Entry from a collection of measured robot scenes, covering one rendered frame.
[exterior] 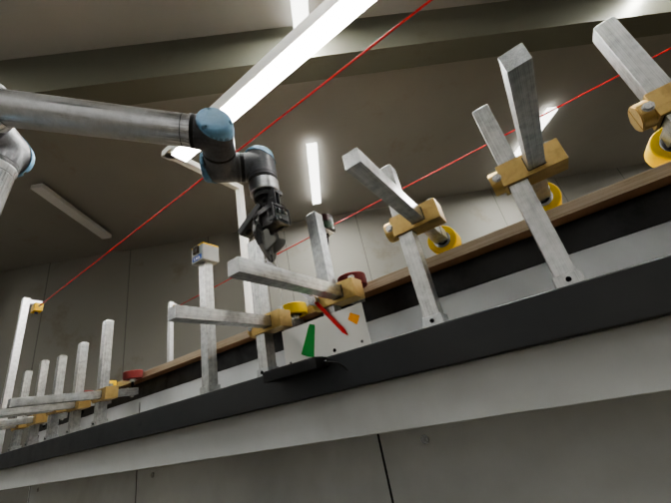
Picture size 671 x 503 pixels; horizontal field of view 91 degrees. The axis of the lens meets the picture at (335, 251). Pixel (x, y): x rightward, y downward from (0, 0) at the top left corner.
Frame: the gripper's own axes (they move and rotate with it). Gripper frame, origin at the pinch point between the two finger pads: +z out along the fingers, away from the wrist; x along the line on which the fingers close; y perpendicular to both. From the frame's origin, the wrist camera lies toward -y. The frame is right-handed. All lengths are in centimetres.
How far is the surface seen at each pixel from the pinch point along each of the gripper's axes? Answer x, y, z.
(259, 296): 6.0, -11.6, 6.5
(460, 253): 22, 45, 12
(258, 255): 7.0, -10.9, -7.3
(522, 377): 8, 49, 43
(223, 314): -10.9, -7.4, 14.8
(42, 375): 7, -186, -8
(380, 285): 22.4, 20.7, 12.3
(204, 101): 79, -125, -237
